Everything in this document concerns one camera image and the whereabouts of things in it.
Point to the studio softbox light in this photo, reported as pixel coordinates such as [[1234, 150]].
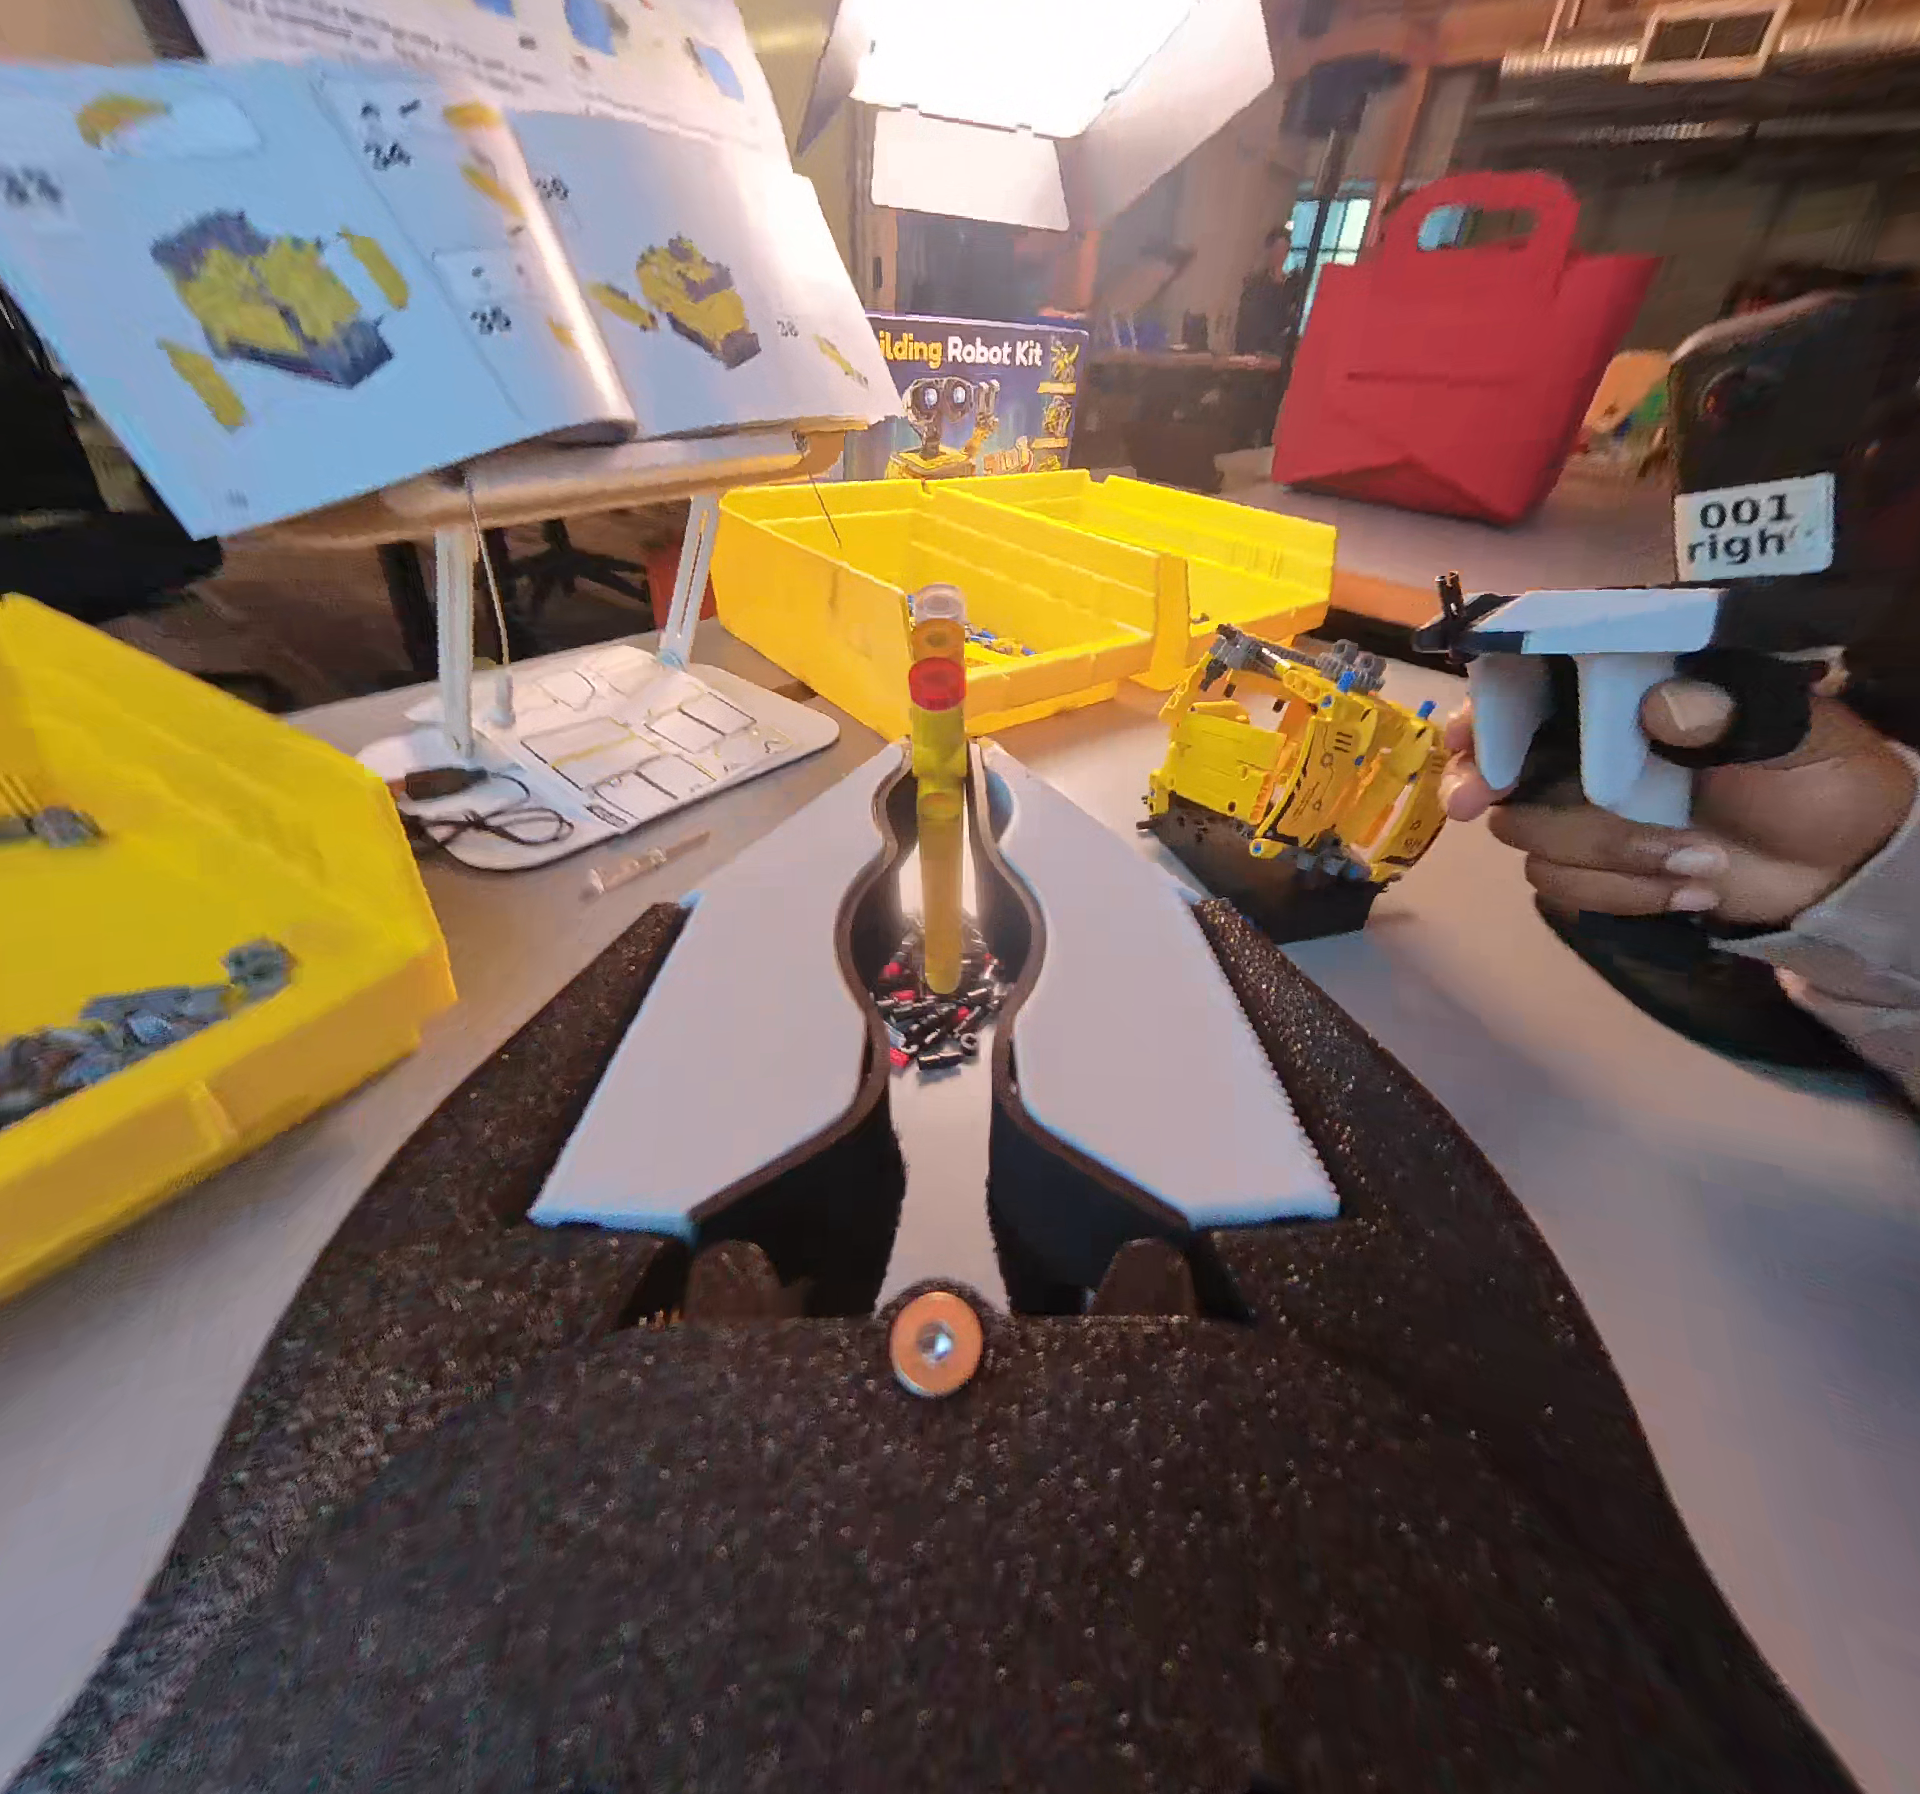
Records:
[[1035, 25]]

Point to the ceiling air vent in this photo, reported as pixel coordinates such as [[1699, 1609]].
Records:
[[1711, 37]]

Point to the pile of small connector pins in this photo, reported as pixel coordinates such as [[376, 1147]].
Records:
[[931, 1029]]

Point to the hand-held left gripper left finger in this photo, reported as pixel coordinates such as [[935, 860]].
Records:
[[704, 1074]]

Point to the sticker sheet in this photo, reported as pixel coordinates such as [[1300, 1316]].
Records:
[[631, 744]]

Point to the open instruction booklet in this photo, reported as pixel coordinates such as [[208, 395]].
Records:
[[450, 295]]

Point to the yellow toy robot model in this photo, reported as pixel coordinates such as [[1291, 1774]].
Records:
[[1291, 775]]

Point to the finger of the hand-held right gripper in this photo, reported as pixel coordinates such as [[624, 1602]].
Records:
[[1590, 621]]

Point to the blue toy kit box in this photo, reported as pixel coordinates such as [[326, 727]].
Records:
[[975, 355]]

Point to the yellow perforated beam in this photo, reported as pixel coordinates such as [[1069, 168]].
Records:
[[938, 849]]

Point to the heap of dark connector pieces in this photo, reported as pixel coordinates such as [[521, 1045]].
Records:
[[135, 1023]]

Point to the heap of grey blue pieces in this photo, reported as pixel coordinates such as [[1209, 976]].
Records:
[[990, 643]]

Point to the red tote bag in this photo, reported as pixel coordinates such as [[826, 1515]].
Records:
[[1440, 369]]

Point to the white book stand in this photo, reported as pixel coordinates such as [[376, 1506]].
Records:
[[452, 624]]

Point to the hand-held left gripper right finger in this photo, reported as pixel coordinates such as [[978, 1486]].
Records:
[[1170, 1074]]

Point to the black connector pin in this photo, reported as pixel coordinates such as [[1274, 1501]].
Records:
[[1448, 624]]

